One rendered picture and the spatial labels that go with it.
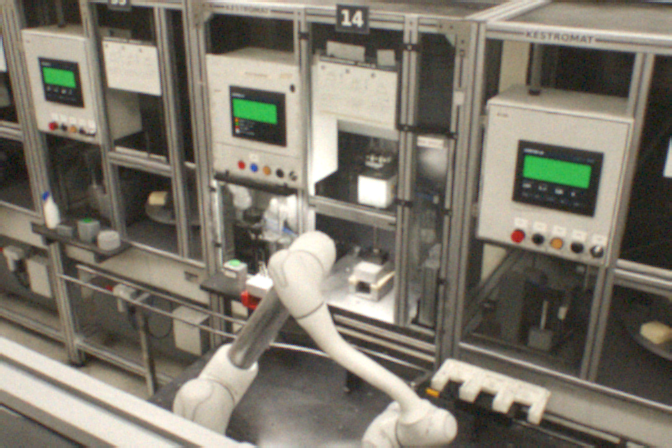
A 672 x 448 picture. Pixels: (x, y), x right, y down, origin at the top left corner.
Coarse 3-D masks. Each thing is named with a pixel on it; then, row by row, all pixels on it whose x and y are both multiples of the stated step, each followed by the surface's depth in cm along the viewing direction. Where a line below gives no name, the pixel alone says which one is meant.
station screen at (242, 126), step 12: (240, 96) 261; (252, 96) 258; (276, 108) 255; (240, 120) 265; (252, 120) 262; (276, 120) 257; (240, 132) 267; (252, 132) 264; (264, 132) 261; (276, 132) 259
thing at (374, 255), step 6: (378, 228) 280; (378, 234) 282; (378, 240) 283; (378, 246) 284; (366, 252) 284; (372, 252) 284; (378, 252) 284; (384, 252) 284; (366, 258) 285; (372, 258) 284; (378, 258) 282; (384, 258) 283; (378, 264) 283
